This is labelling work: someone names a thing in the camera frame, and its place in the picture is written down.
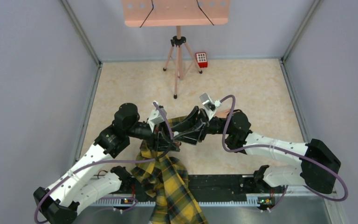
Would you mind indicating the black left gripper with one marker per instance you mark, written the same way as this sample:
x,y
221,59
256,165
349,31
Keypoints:
x,y
161,138

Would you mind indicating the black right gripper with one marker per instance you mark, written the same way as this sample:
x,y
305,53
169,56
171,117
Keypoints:
x,y
193,136

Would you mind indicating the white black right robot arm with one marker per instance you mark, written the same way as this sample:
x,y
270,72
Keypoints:
x,y
311,164

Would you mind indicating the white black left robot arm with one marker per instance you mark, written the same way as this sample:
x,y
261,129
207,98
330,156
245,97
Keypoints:
x,y
62,201

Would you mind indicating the mannequin hand painted nails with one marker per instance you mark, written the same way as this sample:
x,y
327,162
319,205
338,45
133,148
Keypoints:
x,y
222,114

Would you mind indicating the yellow plaid shirt sleeve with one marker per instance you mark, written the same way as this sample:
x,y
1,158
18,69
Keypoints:
x,y
167,181

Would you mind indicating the red keypad box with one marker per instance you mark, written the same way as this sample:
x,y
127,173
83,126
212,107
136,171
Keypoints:
x,y
201,58

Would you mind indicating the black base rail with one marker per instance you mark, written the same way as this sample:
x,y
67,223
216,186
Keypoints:
x,y
213,191

